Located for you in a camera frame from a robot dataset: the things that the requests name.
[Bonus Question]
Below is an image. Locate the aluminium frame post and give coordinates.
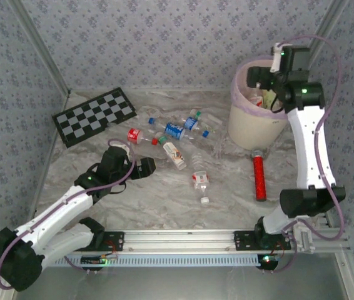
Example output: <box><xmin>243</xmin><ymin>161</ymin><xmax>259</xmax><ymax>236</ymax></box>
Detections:
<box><xmin>308</xmin><ymin>0</ymin><xmax>350</xmax><ymax>48</ymax></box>
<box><xmin>8</xmin><ymin>0</ymin><xmax>71</xmax><ymax>96</ymax></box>

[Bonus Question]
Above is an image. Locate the white label orange print bottle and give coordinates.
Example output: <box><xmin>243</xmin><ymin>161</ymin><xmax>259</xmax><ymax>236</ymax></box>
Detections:
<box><xmin>158</xmin><ymin>135</ymin><xmax>189</xmax><ymax>171</ymax></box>

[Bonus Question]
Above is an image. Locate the red label cola bottle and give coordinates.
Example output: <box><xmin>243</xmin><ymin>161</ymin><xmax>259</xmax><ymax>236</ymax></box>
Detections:
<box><xmin>126</xmin><ymin>127</ymin><xmax>160</xmax><ymax>147</ymax></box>

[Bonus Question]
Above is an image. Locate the clear bottle green cap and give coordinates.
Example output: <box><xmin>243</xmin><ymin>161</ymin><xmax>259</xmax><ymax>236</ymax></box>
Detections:
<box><xmin>188</xmin><ymin>108</ymin><xmax>225</xmax><ymax>129</ymax></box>

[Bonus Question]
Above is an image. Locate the black grey checkerboard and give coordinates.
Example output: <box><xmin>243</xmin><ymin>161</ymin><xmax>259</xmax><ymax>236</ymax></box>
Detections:
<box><xmin>51</xmin><ymin>86</ymin><xmax>138</xmax><ymax>149</ymax></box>

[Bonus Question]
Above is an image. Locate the grey metal bracket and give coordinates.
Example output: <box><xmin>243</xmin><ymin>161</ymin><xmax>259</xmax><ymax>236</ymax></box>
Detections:
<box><xmin>291</xmin><ymin>225</ymin><xmax>318</xmax><ymax>254</ymax></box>

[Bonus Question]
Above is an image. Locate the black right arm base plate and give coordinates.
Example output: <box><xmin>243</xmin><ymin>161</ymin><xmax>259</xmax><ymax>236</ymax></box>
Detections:
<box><xmin>233</xmin><ymin>230</ymin><xmax>292</xmax><ymax>251</ymax></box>

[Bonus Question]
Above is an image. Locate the cream waste bin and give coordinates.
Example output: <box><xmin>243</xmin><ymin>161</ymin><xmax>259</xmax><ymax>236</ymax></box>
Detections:
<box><xmin>228</xmin><ymin>59</ymin><xmax>290</xmax><ymax>151</ymax></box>

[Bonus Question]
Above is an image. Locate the blue label Pepsi bottle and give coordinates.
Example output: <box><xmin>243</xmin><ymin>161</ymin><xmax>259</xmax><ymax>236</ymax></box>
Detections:
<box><xmin>148</xmin><ymin>117</ymin><xmax>186</xmax><ymax>141</ymax></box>

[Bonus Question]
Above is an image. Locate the red glitter microphone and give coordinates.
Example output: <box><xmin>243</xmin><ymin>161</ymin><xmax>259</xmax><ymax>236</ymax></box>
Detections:
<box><xmin>250</xmin><ymin>148</ymin><xmax>268</xmax><ymax>203</ymax></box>

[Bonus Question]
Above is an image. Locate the small circuit board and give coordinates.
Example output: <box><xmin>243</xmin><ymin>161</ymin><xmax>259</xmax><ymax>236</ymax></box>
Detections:
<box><xmin>257</xmin><ymin>252</ymin><xmax>280</xmax><ymax>270</ymax></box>
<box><xmin>80</xmin><ymin>254</ymin><xmax>108</xmax><ymax>267</ymax></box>

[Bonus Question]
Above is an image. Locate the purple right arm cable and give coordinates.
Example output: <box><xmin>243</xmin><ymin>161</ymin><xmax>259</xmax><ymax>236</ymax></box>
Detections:
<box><xmin>272</xmin><ymin>34</ymin><xmax>346</xmax><ymax>273</ymax></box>

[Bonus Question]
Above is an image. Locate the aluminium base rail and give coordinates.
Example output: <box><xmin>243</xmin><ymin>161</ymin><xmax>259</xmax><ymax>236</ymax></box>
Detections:
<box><xmin>10</xmin><ymin>229</ymin><xmax>351</xmax><ymax>253</ymax></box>

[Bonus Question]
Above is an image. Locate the slotted grey cable duct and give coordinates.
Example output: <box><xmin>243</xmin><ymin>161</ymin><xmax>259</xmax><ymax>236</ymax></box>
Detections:
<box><xmin>48</xmin><ymin>252</ymin><xmax>261</xmax><ymax>268</ymax></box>

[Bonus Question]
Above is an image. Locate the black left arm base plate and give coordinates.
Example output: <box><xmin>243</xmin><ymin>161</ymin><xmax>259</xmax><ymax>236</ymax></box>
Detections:
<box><xmin>70</xmin><ymin>230</ymin><xmax>125</xmax><ymax>253</ymax></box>

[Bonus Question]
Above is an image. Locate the crushed clear bottle white cap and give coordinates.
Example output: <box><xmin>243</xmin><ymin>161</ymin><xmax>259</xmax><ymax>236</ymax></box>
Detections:
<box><xmin>191</xmin><ymin>152</ymin><xmax>211</xmax><ymax>206</ymax></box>

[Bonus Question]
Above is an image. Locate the small blue label bottle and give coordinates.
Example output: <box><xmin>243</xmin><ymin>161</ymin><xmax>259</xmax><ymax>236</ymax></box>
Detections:
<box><xmin>181</xmin><ymin>116</ymin><xmax>211</xmax><ymax>139</ymax></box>

